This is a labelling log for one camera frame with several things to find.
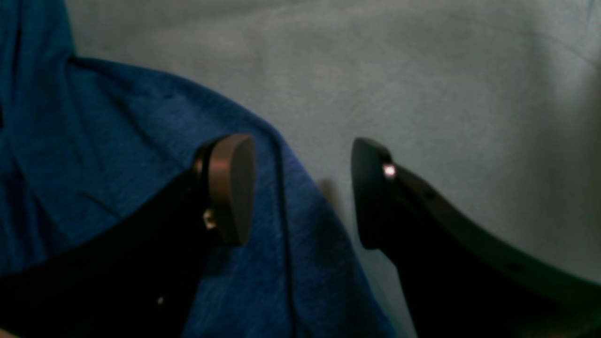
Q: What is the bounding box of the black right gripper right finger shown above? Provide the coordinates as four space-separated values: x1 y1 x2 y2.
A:
351 138 600 338

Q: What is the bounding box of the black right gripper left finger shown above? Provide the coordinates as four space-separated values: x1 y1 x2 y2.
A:
1 133 256 338

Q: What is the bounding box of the blue t-shirt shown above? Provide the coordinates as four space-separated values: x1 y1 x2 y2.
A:
1 0 397 338

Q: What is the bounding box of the teal table cloth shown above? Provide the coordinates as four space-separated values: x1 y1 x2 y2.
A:
66 0 601 338

